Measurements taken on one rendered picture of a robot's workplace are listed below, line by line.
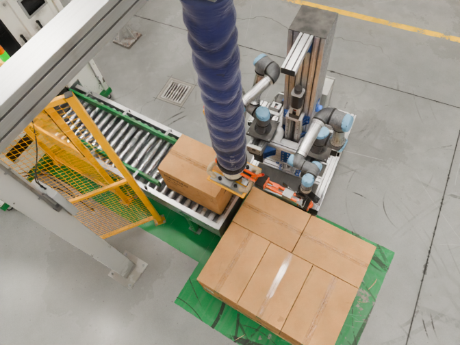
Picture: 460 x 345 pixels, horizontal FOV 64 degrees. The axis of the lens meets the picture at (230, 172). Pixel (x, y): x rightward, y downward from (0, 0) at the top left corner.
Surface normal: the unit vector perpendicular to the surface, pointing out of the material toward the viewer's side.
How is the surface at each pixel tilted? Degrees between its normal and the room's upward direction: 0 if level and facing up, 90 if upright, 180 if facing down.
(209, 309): 0
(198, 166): 0
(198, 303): 0
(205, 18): 99
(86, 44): 90
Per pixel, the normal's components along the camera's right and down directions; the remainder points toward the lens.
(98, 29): 0.86, 0.42
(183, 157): -0.08, -0.47
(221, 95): 0.10, 0.70
